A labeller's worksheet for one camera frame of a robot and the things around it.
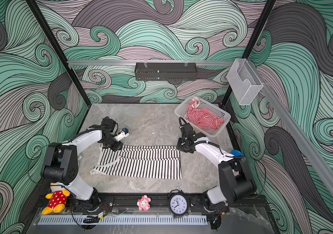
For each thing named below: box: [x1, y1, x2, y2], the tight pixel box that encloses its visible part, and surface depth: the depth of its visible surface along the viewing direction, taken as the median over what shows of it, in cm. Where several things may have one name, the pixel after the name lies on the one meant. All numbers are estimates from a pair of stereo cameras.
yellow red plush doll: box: [41, 189, 71, 215], surface depth 71 cm
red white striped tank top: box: [184, 97, 225, 131], surface depth 109 cm
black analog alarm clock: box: [167, 189, 190, 218], surface depth 73 cm
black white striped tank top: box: [90, 143, 182, 180], surface depth 89 cm
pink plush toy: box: [136, 195, 152, 212], surface depth 73 cm
